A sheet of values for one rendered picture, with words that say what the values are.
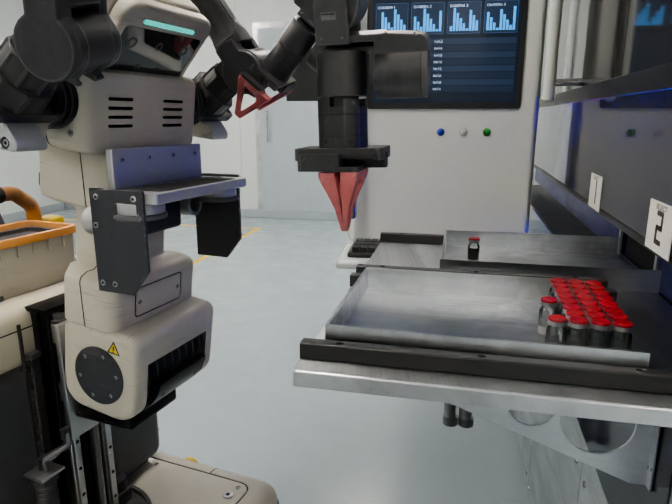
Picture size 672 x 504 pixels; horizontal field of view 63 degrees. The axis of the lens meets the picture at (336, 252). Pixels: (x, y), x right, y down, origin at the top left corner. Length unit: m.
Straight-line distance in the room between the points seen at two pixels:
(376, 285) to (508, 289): 0.20
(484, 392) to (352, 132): 0.31
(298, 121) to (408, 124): 4.84
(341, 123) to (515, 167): 0.98
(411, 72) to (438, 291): 0.38
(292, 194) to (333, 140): 5.79
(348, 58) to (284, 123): 5.76
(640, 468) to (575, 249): 0.56
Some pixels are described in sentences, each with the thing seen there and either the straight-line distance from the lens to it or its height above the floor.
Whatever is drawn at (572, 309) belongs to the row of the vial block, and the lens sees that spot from 0.71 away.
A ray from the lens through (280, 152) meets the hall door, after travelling 6.41.
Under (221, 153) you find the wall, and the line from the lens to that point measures 6.69.
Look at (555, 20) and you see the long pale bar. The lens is 1.31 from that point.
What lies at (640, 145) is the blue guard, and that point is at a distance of 0.86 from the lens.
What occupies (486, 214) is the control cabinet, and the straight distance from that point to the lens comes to 1.56.
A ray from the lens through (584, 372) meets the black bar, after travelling 0.62.
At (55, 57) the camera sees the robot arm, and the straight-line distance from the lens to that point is 0.74.
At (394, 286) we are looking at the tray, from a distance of 0.88.
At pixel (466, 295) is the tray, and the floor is 0.88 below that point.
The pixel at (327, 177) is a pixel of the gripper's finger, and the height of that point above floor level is 1.08.
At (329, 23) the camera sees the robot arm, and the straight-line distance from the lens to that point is 0.61.
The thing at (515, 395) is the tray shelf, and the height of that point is 0.88.
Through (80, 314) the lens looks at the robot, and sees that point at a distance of 1.01.
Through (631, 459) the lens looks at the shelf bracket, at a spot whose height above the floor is 0.76.
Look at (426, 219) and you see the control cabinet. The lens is 1.55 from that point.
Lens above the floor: 1.15
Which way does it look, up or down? 14 degrees down
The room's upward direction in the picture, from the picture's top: straight up
